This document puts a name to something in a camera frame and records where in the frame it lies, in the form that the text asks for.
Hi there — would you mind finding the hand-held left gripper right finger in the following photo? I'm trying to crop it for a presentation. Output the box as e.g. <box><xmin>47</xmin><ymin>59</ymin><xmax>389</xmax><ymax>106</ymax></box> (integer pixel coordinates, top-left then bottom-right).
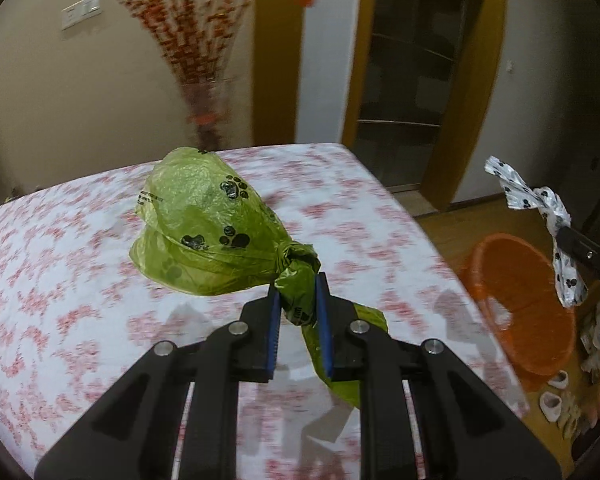
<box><xmin>316</xmin><ymin>272</ymin><xmax>563</xmax><ymax>480</ymax></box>

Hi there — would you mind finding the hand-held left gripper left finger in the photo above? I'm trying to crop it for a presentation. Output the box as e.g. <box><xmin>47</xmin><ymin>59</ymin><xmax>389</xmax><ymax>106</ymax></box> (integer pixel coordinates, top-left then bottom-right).
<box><xmin>34</xmin><ymin>287</ymin><xmax>282</xmax><ymax>480</ymax></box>

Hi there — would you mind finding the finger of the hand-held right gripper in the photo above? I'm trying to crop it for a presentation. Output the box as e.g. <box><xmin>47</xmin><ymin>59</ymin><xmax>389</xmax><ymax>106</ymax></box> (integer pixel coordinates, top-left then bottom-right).
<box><xmin>556</xmin><ymin>226</ymin><xmax>600</xmax><ymax>288</ymax></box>

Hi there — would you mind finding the white paw print bag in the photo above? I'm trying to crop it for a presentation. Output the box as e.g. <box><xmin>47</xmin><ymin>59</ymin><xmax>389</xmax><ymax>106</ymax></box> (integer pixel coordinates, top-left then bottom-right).
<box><xmin>484</xmin><ymin>155</ymin><xmax>588</xmax><ymax>308</ymax></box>

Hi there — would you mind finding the orange waste bin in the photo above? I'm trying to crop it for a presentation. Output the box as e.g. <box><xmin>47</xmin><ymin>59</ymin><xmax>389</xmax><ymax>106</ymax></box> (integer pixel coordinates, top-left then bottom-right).
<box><xmin>462</xmin><ymin>232</ymin><xmax>578</xmax><ymax>391</ymax></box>

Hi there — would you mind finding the green paw print bag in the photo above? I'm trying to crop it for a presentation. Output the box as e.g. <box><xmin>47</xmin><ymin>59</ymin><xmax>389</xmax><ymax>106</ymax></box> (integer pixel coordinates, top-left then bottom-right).
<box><xmin>130</xmin><ymin>146</ymin><xmax>388</xmax><ymax>408</ymax></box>

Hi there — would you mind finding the red floral tablecloth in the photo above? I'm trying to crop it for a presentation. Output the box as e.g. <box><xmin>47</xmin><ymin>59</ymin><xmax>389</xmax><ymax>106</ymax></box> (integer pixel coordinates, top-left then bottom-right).
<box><xmin>0</xmin><ymin>142</ymin><xmax>528</xmax><ymax>480</ymax></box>

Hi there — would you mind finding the glass vase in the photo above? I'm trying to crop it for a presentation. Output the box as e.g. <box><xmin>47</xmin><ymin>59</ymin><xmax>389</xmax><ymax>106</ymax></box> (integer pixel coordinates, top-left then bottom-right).
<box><xmin>182</xmin><ymin>75</ymin><xmax>236</xmax><ymax>151</ymax></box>

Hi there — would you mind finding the dark glass door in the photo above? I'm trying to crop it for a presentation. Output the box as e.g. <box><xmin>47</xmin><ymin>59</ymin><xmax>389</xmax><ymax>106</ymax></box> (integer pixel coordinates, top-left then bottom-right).
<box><xmin>355</xmin><ymin>0</ymin><xmax>496</xmax><ymax>188</ymax></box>

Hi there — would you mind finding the red blossom branch decoration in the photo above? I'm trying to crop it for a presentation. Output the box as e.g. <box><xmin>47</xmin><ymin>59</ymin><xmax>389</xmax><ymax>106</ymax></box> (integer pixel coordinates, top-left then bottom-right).
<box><xmin>80</xmin><ymin>0</ymin><xmax>271</xmax><ymax>86</ymax></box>

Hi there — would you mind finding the yellow wooden door frame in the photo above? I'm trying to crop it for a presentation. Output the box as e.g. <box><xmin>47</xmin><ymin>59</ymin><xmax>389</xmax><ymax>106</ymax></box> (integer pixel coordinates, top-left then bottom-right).
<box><xmin>341</xmin><ymin>0</ymin><xmax>508</xmax><ymax>212</ymax></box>

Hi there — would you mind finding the yellow wooden wall trim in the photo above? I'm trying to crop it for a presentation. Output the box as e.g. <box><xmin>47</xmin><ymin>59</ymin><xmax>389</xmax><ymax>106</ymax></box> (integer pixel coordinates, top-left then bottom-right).
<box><xmin>252</xmin><ymin>0</ymin><xmax>311</xmax><ymax>146</ymax></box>

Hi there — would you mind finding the white wall switch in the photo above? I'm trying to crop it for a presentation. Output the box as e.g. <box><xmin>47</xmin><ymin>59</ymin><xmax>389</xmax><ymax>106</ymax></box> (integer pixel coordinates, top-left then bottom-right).
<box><xmin>61</xmin><ymin>0</ymin><xmax>102</xmax><ymax>31</ymax></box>

